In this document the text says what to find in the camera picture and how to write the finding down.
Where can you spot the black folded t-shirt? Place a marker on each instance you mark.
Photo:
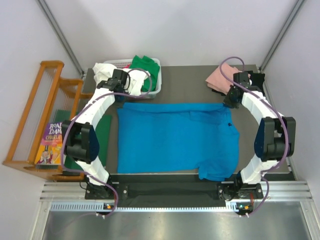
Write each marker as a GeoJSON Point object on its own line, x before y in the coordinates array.
{"type": "Point", "coordinates": [257, 80]}

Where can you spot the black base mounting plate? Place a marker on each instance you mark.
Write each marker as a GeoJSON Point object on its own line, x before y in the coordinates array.
{"type": "Point", "coordinates": [213, 190]}

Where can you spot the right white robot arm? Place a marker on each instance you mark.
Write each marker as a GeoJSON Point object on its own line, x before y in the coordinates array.
{"type": "Point", "coordinates": [276, 134]}

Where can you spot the left aluminium frame post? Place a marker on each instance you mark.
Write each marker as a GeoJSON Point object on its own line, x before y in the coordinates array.
{"type": "Point", "coordinates": [48, 14]}

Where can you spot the white t-shirt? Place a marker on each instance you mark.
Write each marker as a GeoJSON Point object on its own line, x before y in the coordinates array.
{"type": "Point", "coordinates": [104, 71]}

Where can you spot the right aluminium frame post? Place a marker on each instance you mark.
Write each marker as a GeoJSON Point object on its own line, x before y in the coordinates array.
{"type": "Point", "coordinates": [289, 20]}

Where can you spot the white plastic laundry basket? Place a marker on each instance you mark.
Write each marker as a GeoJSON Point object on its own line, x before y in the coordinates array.
{"type": "Point", "coordinates": [122, 63]}

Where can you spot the blue t-shirt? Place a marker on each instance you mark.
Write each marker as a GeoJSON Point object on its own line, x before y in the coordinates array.
{"type": "Point", "coordinates": [154, 138]}

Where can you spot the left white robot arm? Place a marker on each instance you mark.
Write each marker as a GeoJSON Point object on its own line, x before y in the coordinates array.
{"type": "Point", "coordinates": [80, 145]}

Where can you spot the Roald Dahl book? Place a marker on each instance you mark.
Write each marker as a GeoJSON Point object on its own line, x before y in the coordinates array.
{"type": "Point", "coordinates": [49, 151]}

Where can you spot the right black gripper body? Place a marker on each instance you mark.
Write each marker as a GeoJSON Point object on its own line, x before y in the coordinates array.
{"type": "Point", "coordinates": [229, 100]}

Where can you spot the pink folded t-shirt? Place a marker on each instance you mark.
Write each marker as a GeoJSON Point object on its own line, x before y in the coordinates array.
{"type": "Point", "coordinates": [216, 81]}

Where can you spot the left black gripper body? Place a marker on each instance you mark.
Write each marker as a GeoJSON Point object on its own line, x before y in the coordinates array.
{"type": "Point", "coordinates": [105, 84]}

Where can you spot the wooden book rack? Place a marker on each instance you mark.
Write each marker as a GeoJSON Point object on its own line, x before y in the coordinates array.
{"type": "Point", "coordinates": [49, 94]}

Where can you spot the aluminium frame post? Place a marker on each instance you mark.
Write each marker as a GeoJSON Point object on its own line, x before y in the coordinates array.
{"type": "Point", "coordinates": [289, 20]}
{"type": "Point", "coordinates": [48, 14]}

